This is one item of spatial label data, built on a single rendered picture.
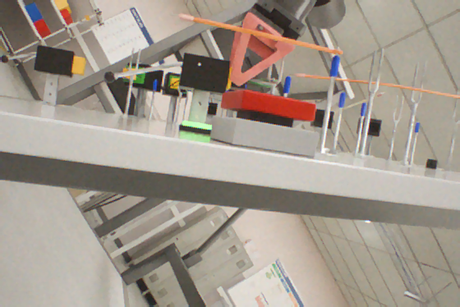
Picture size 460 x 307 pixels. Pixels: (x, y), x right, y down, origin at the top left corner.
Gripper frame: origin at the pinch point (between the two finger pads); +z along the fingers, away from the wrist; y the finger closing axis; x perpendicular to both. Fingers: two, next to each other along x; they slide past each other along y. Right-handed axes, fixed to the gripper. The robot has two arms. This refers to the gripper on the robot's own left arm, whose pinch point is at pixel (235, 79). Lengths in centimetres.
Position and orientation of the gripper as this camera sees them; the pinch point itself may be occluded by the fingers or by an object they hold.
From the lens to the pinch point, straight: 54.1
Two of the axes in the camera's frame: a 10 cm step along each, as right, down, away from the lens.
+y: -1.2, -0.8, 9.9
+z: -5.7, 8.2, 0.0
